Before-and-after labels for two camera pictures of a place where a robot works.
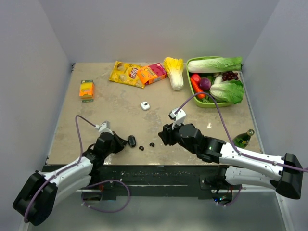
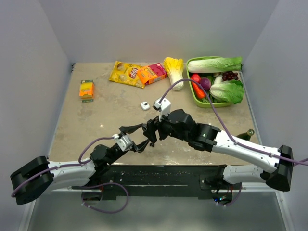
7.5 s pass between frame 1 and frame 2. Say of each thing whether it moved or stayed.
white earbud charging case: stayed
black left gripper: moved
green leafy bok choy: stayed
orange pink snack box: stayed
